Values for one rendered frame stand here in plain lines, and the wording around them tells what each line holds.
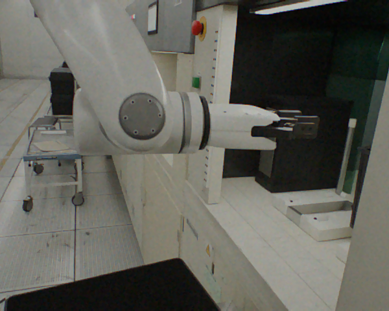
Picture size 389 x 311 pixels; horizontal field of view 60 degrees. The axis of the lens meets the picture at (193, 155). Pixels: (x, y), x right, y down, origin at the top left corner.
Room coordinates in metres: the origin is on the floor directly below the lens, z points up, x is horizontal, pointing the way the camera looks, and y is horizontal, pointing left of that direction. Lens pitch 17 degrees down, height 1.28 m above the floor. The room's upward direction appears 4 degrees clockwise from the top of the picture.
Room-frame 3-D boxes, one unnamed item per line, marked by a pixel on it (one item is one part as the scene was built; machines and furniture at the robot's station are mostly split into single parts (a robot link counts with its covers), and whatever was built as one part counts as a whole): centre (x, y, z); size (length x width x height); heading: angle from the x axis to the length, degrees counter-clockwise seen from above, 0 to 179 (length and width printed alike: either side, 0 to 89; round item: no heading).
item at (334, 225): (0.84, -0.37, 0.89); 0.22 x 0.21 x 0.04; 109
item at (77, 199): (2.90, 1.25, 0.24); 0.97 x 0.52 x 0.48; 22
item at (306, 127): (0.46, -0.15, 1.19); 0.07 x 0.03 x 0.03; 106
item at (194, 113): (0.45, 0.01, 1.19); 0.09 x 0.03 x 0.08; 16
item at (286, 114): (0.53, -0.13, 1.19); 0.07 x 0.03 x 0.03; 106
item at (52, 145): (2.72, 1.21, 0.47); 0.31 x 0.23 x 0.02; 41
